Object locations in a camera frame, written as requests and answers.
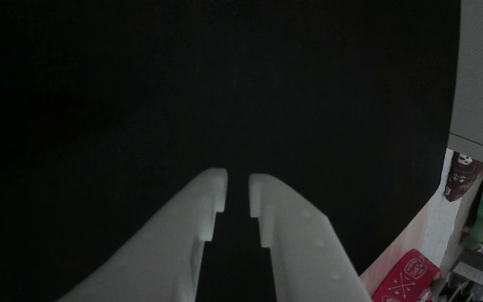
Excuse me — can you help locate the red printed box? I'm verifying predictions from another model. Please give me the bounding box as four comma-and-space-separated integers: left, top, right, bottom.
371, 249, 442, 302

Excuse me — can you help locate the dark grey box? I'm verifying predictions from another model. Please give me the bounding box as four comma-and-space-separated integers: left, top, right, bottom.
436, 247, 483, 302

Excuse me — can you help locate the black desk mat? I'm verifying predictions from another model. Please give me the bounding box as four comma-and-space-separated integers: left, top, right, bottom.
0, 0, 461, 302

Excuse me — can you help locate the brown printed pouch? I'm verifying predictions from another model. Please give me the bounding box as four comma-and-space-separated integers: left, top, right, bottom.
444, 152, 483, 202

